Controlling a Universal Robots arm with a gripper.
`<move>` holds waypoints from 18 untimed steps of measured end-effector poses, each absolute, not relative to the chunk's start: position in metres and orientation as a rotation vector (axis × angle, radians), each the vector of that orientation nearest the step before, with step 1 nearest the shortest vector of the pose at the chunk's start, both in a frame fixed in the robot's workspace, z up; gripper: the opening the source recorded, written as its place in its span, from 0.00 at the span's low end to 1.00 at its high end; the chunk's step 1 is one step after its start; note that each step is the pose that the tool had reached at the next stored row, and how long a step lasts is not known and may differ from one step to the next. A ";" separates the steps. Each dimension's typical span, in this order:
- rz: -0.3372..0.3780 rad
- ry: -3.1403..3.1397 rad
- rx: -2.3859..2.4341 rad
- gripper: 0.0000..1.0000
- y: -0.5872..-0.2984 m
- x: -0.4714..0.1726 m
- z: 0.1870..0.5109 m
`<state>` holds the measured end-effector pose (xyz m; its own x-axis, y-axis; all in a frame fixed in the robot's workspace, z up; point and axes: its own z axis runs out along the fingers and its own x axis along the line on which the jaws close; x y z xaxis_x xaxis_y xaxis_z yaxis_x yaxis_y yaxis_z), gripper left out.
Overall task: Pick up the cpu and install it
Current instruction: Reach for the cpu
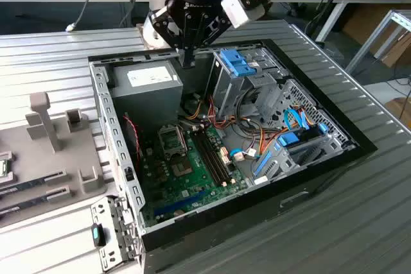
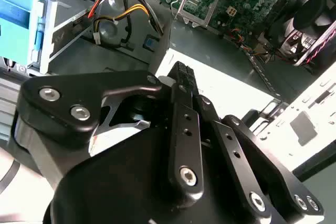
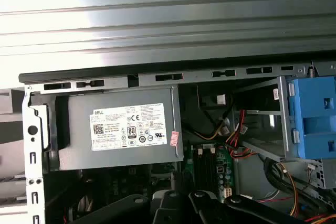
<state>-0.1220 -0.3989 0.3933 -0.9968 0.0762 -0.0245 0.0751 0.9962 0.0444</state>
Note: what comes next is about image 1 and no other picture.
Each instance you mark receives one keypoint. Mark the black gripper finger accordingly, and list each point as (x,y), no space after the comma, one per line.
(163,25)
(213,28)

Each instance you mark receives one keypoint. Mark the silver green CPU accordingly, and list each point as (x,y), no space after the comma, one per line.
(2,168)

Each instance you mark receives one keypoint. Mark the CPU socket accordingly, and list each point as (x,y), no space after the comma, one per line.
(182,168)

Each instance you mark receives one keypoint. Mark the blue plastic drive latch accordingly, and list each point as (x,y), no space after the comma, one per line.
(237,62)

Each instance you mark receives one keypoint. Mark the grey optical drive cage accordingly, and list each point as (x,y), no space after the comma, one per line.
(224,94)

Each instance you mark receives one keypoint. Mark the white four-pin plug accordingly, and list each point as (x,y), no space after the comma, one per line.
(196,96)

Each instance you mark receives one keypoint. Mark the grey power supply unit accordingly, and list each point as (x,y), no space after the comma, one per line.
(147,100)

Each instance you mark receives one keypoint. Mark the metal locking lever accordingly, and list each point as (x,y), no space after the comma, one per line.
(184,140)

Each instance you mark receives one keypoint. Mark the black case fan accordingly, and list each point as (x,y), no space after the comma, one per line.
(130,139)

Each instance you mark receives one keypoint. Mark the cream board connector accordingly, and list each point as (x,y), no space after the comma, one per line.
(223,151)
(227,160)

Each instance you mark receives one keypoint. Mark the black RAM slot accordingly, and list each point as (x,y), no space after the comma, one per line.
(206,160)
(210,158)
(218,156)
(214,157)

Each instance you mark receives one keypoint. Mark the hard disk in blue carrier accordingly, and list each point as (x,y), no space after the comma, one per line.
(289,140)

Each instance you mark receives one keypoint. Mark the perforated metal disk bay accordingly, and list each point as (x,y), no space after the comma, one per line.
(321,116)

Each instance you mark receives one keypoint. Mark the green motherboard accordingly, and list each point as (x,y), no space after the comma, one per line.
(196,179)

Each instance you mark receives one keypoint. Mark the grey parts rack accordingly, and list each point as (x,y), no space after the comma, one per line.
(64,152)

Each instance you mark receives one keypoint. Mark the blue expansion slot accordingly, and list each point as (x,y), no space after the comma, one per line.
(180,204)

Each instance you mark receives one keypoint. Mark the cardboard box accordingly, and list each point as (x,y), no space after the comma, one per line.
(396,51)
(399,110)

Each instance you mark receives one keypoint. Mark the silver coin battery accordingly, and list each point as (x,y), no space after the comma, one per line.
(178,213)

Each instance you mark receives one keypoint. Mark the hinged metal slot retainer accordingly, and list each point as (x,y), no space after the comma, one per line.
(111,222)

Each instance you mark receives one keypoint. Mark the black PC case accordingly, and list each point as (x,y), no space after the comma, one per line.
(224,232)

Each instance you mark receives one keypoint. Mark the RAM stick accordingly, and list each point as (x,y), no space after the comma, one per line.
(22,186)
(22,205)

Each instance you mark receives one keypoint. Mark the black latch teal button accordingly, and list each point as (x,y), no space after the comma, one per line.
(96,235)

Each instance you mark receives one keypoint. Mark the brown square base plate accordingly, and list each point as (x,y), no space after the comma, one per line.
(139,30)

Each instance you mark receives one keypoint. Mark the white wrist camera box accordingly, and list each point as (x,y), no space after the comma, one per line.
(234,11)

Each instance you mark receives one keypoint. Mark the aluminium profile frame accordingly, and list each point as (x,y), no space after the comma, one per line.
(369,40)

